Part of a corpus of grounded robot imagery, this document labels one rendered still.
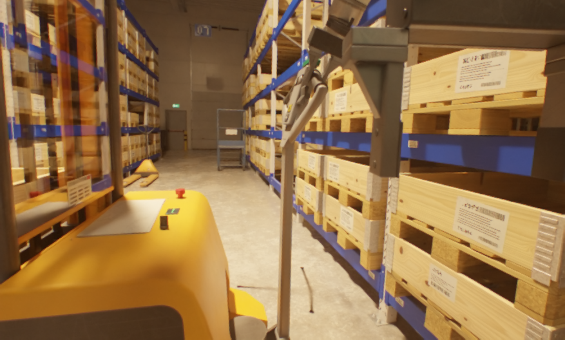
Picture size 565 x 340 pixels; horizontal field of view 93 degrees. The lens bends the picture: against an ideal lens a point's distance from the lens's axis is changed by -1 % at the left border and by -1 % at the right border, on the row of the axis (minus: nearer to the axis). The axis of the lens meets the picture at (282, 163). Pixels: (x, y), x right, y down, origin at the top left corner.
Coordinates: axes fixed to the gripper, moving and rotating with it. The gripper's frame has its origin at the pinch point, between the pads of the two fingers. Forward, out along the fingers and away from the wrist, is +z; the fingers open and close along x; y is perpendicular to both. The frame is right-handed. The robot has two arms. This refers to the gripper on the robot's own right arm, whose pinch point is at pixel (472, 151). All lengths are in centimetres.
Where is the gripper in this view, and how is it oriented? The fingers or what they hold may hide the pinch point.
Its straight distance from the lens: 25.2
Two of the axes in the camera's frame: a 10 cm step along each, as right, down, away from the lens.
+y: 0.0, 1.2, -9.9
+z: -0.3, 9.9, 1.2
